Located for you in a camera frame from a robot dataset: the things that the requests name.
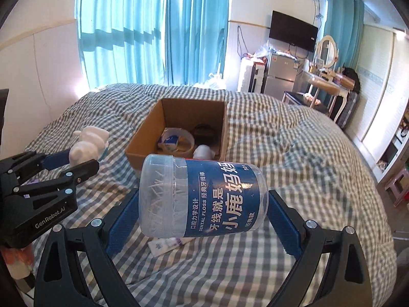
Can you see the white dressing table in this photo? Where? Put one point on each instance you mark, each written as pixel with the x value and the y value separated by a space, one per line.
pixel 322 84

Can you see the narrow teal curtain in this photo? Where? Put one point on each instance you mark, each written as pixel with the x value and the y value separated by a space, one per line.
pixel 198 28

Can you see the black wall television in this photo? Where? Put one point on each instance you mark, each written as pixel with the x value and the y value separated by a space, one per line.
pixel 292 32

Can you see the wide teal curtain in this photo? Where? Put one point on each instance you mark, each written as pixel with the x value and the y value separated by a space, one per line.
pixel 121 32

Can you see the white plastic drawer cabinet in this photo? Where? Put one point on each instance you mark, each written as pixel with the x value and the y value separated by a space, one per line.
pixel 246 76

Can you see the white tape roll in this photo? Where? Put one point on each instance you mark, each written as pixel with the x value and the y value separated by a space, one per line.
pixel 179 140

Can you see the clear plastic bag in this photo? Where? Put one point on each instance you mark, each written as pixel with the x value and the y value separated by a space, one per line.
pixel 265 49

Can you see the white oval vanity mirror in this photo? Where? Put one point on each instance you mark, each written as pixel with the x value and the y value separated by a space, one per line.
pixel 327 52

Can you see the dark suitcase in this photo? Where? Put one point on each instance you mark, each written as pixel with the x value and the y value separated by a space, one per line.
pixel 348 110

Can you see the white animal figurine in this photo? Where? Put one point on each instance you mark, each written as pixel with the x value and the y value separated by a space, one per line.
pixel 88 147

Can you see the silver mini fridge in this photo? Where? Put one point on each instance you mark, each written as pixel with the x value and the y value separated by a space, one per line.
pixel 279 73

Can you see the brown cardboard box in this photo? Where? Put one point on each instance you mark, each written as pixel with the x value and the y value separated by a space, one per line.
pixel 179 112

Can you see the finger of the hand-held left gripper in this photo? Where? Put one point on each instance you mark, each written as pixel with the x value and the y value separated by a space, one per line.
pixel 83 169
pixel 56 161

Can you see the black bag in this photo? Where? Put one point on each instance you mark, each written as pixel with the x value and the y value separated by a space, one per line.
pixel 350 80

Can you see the small white tube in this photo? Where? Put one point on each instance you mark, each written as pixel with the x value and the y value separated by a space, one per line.
pixel 163 246

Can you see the white plastic bag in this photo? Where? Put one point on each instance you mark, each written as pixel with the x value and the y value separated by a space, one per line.
pixel 212 81

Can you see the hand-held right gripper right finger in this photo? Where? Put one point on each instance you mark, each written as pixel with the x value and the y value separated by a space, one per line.
pixel 287 239

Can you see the white sliding door wardrobe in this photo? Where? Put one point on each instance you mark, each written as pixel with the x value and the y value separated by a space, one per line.
pixel 374 86

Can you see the small white bottle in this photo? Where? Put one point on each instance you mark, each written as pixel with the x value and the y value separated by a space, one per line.
pixel 203 152

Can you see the clear dental floss jar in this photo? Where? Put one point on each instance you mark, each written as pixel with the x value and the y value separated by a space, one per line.
pixel 220 198

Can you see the black padded stool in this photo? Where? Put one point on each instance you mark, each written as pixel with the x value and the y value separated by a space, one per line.
pixel 294 97

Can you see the small black object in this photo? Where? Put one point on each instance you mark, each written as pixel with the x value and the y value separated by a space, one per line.
pixel 204 132

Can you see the teal curtain beside wardrobe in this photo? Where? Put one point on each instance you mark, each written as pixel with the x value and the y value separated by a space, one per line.
pixel 343 22

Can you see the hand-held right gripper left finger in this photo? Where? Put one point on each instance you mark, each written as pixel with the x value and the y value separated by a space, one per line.
pixel 123 230

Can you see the pink plastic stool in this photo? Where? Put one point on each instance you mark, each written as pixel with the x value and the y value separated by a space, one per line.
pixel 397 184

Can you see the grey checkered blanket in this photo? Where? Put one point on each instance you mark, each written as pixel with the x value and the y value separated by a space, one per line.
pixel 287 134

